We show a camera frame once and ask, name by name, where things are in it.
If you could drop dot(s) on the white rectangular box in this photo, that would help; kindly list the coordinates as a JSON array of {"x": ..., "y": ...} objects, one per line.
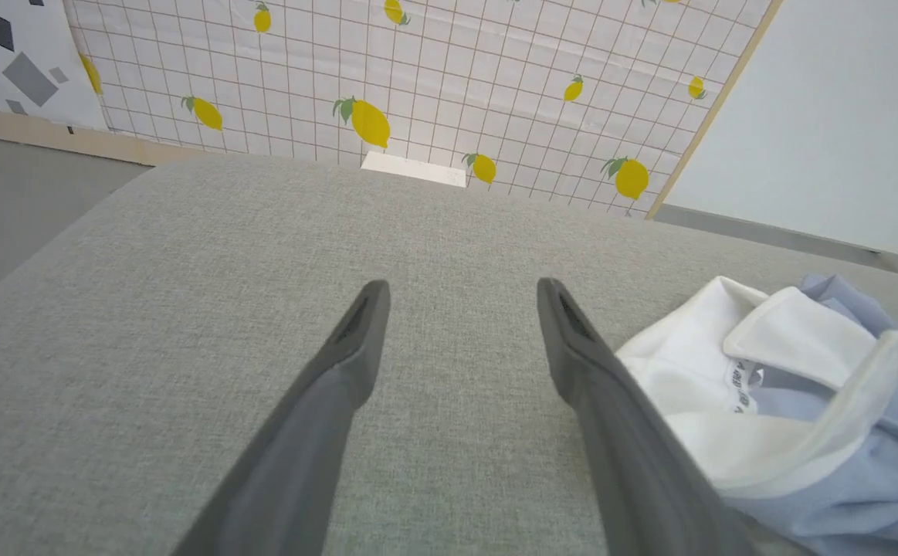
[{"x": 414, "y": 168}]

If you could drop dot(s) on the light blue white-collared polo shirt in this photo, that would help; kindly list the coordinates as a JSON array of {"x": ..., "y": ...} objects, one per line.
[{"x": 842, "y": 463}]

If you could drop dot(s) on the lemon print tile panel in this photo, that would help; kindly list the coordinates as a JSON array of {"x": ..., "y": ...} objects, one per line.
[{"x": 456, "y": 77}]

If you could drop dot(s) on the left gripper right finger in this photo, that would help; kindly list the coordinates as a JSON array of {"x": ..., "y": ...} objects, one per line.
[{"x": 634, "y": 463}]

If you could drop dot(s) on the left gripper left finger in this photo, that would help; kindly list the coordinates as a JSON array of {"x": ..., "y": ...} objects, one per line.
[{"x": 294, "y": 455}]

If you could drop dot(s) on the white grey terrazzo panel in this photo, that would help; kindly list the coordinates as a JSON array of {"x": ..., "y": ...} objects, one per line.
[{"x": 24, "y": 46}]

